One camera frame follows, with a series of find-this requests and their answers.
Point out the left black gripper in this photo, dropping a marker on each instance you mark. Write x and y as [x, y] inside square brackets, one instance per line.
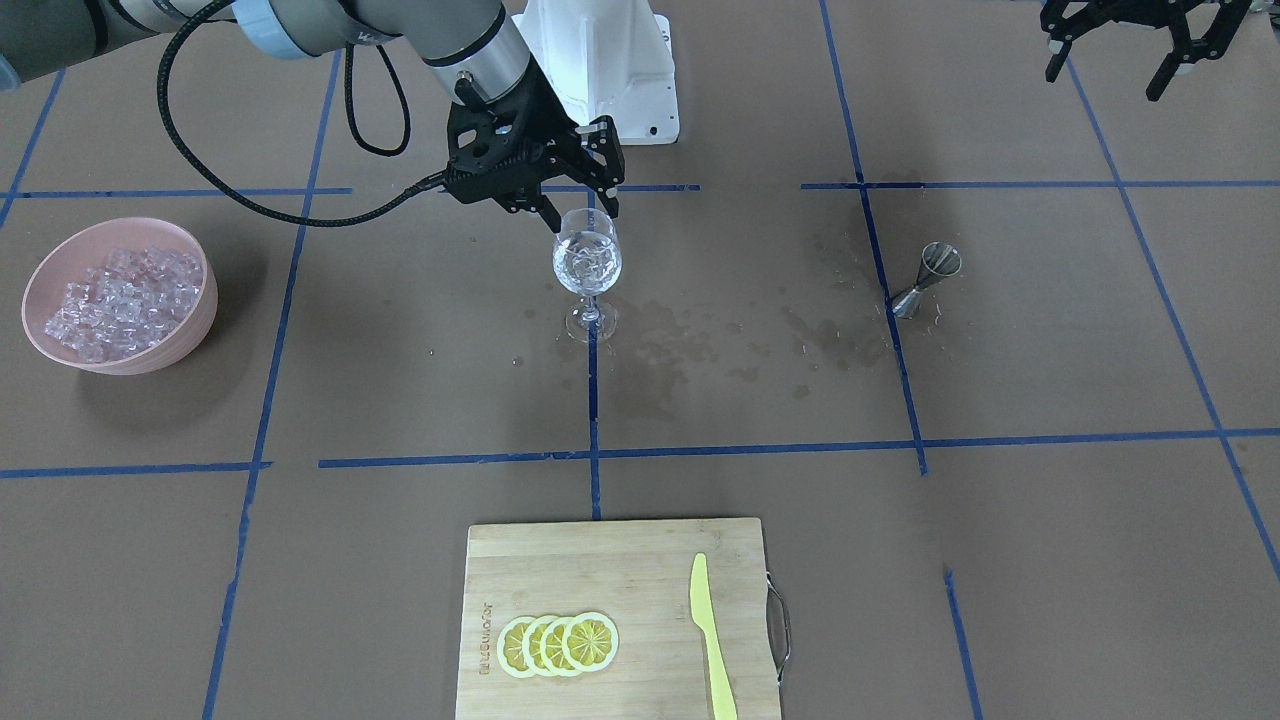
[1142, 14]

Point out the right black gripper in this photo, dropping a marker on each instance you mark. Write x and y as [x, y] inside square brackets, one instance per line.
[556, 139]

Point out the steel jigger cup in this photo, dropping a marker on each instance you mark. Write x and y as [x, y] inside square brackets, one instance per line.
[938, 262]

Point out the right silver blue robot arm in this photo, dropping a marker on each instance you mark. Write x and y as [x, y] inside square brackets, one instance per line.
[452, 38]

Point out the clear wine glass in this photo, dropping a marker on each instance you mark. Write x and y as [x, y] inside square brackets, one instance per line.
[587, 260]

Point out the pink bowl of ice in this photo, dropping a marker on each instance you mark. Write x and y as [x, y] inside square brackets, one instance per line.
[124, 297]

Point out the bamboo cutting board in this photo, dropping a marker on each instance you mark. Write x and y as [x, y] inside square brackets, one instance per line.
[638, 573]

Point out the yellow plastic knife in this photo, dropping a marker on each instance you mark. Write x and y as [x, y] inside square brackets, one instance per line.
[722, 703]

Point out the yellow lemon slices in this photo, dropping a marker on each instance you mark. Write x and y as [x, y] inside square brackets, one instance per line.
[557, 646]

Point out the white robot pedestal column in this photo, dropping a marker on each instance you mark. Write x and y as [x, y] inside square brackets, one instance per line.
[610, 58]

